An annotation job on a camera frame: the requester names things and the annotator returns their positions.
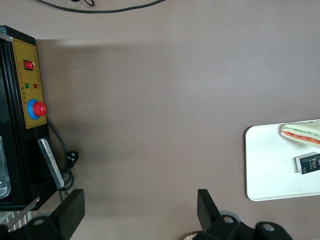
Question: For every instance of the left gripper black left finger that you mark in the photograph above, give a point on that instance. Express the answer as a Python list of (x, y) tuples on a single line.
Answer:
[(72, 207)]

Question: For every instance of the cream plastic tray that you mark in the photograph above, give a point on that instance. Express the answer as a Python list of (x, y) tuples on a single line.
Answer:
[(270, 170)]

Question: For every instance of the small black box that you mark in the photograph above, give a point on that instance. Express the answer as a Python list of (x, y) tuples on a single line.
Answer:
[(310, 163)]

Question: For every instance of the wrapped triangle sandwich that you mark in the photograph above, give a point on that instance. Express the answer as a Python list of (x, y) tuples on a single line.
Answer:
[(305, 132)]

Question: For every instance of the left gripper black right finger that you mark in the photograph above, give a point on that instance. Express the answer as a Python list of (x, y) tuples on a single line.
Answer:
[(207, 210)]

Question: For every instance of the black tray sealing machine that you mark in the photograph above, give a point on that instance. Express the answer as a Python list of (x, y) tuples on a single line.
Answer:
[(17, 125)]

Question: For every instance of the wicker basket with foil tray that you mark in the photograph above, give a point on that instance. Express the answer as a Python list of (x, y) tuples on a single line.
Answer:
[(191, 237)]

